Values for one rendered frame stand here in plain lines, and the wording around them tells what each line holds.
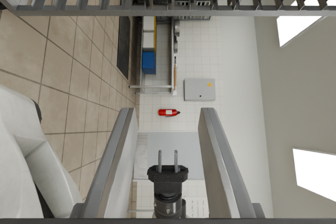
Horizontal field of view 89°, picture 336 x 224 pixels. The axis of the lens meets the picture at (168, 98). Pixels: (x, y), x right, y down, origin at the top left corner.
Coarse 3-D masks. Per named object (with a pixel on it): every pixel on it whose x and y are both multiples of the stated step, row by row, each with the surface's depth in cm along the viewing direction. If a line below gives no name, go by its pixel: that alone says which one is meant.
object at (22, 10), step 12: (12, 12) 71; (24, 12) 71; (36, 12) 71; (48, 12) 71; (60, 12) 71; (72, 12) 71; (84, 12) 71; (96, 12) 71; (108, 12) 71; (120, 12) 71; (132, 12) 71; (144, 12) 71; (156, 12) 71; (168, 12) 71; (180, 12) 71; (192, 12) 71; (204, 12) 71; (216, 12) 71; (228, 12) 71; (240, 12) 71; (252, 12) 71; (264, 12) 71; (276, 12) 71; (288, 12) 71; (300, 12) 71; (312, 12) 71; (324, 12) 71
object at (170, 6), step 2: (172, 0) 72; (172, 2) 71; (168, 4) 71; (170, 4) 71; (172, 4) 71; (168, 6) 70; (170, 6) 70; (172, 6) 70; (168, 8) 70; (170, 8) 70; (172, 8) 70
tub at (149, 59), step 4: (144, 52) 359; (148, 52) 359; (152, 52) 359; (144, 56) 357; (148, 56) 357; (152, 56) 357; (144, 60) 356; (148, 60) 356; (152, 60) 356; (144, 64) 355; (148, 64) 355; (152, 64) 355; (144, 68) 357; (148, 68) 357; (152, 68) 357; (144, 72) 386; (148, 72) 385; (152, 72) 385
